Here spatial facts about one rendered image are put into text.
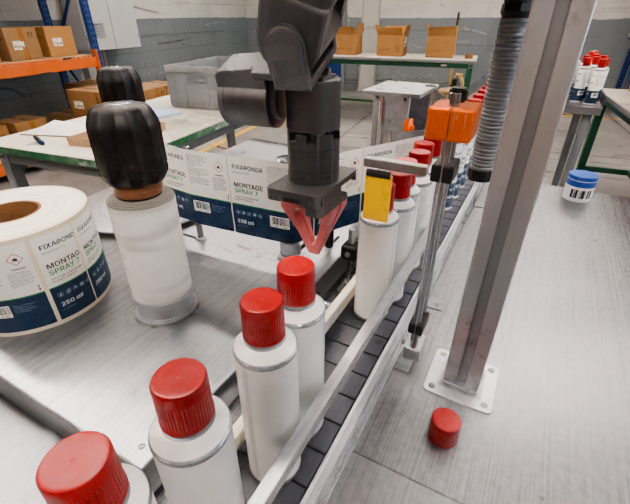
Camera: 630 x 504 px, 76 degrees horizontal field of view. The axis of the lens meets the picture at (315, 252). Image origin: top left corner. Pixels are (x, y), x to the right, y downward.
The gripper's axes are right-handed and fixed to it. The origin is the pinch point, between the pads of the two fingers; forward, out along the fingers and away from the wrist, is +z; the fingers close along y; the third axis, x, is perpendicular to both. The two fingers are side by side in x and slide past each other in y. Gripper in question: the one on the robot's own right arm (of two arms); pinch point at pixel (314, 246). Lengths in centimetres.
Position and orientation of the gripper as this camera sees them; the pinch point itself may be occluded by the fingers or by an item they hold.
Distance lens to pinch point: 50.1
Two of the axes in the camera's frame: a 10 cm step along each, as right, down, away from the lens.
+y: -4.7, 4.5, -7.6
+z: 0.1, 8.6, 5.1
